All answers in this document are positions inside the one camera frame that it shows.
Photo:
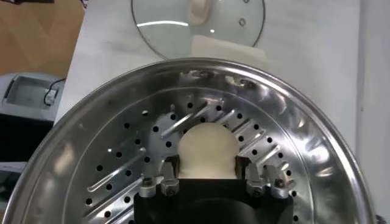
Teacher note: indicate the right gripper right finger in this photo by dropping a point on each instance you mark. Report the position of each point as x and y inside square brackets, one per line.
[259, 182]

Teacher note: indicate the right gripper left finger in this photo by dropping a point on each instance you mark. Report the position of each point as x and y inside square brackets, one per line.
[169, 185]

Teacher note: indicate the white steamed baozi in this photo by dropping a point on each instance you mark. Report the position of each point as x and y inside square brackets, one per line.
[208, 149]

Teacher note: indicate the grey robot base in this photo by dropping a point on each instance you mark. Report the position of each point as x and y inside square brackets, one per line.
[27, 94]

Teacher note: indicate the perforated steel steamer basket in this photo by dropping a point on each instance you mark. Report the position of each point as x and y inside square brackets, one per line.
[91, 121]

